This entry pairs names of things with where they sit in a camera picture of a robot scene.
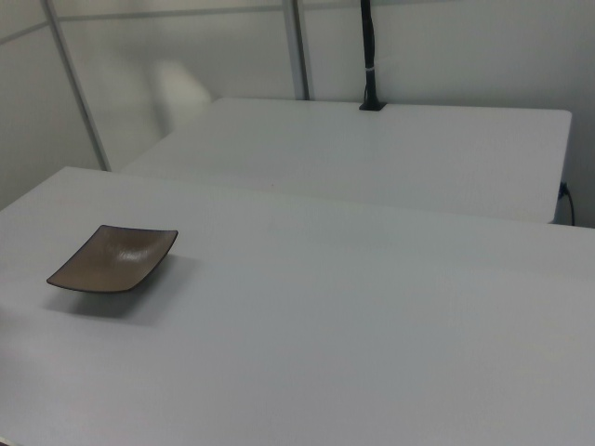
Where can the white adjacent table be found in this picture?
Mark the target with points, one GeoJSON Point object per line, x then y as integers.
{"type": "Point", "coordinates": [353, 158]}

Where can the square brown ceramic plate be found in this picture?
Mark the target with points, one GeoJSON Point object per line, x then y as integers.
{"type": "Point", "coordinates": [114, 260]}

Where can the grey metal partition post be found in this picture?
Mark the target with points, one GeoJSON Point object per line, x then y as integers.
{"type": "Point", "coordinates": [297, 51]}
{"type": "Point", "coordinates": [76, 88]}

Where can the black pole stand square base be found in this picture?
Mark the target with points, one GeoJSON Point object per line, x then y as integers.
{"type": "Point", "coordinates": [369, 56]}

